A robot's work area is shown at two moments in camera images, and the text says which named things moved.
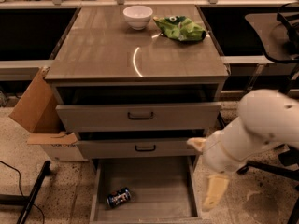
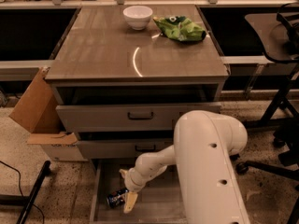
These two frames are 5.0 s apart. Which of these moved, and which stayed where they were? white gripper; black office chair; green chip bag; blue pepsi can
Moved: white gripper
Stayed: green chip bag; black office chair; blue pepsi can
